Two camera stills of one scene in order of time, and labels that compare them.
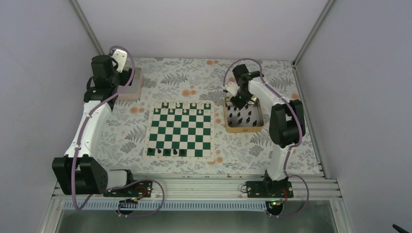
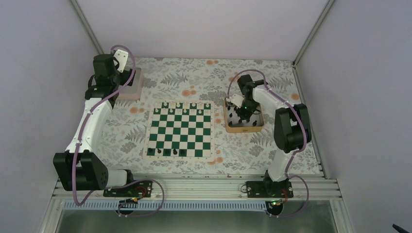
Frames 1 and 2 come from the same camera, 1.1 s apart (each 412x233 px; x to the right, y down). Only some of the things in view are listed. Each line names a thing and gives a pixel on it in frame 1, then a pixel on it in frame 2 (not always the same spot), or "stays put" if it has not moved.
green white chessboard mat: (180, 130) stays put
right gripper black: (239, 105) -> (246, 116)
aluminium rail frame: (211, 188) stays put
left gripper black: (127, 76) stays put
